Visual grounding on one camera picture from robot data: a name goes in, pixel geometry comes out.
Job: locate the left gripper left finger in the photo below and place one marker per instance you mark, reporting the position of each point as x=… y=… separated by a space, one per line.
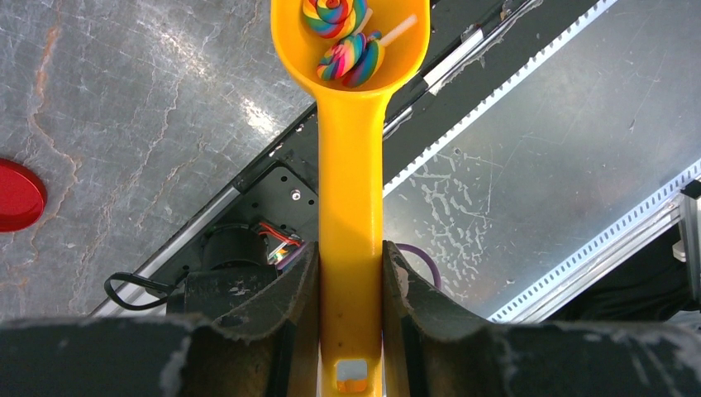
x=267 y=346

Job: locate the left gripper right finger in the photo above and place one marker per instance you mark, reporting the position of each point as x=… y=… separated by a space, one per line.
x=435 y=347

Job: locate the orange plastic scoop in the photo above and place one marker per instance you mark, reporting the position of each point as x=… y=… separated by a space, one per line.
x=350 y=186

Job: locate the rainbow swirl lollipop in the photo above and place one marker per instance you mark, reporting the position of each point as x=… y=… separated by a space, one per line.
x=355 y=59
x=336 y=19

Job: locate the red jar lid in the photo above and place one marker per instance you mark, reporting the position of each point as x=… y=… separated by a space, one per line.
x=23 y=197

